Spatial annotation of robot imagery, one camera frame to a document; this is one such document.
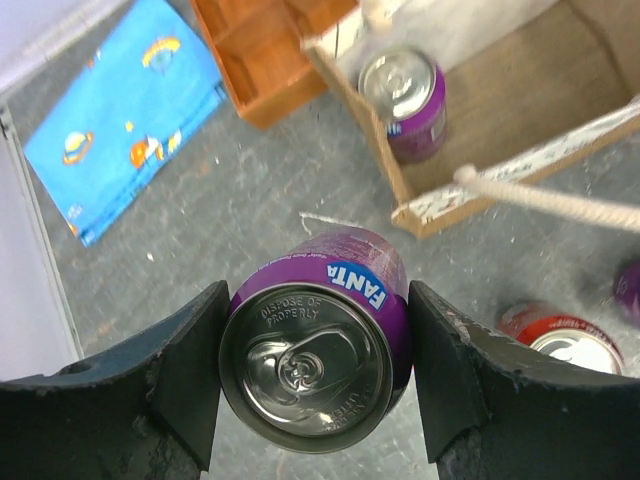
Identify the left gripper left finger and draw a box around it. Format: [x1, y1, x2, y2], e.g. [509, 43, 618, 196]
[1, 281, 230, 479]

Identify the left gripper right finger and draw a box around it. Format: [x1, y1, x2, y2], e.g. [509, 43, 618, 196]
[408, 281, 639, 479]

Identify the purple soda can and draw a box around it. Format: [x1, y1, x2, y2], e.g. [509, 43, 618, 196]
[219, 226, 413, 454]
[358, 45, 446, 165]
[614, 260, 640, 327]

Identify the canvas tote bag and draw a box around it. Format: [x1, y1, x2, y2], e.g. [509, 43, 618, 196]
[301, 1, 639, 238]

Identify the blue space-print cloth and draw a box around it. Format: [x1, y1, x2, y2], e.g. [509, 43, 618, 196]
[24, 1, 228, 247]

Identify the wooden compartment tray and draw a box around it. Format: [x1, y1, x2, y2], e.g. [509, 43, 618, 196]
[191, 0, 357, 130]

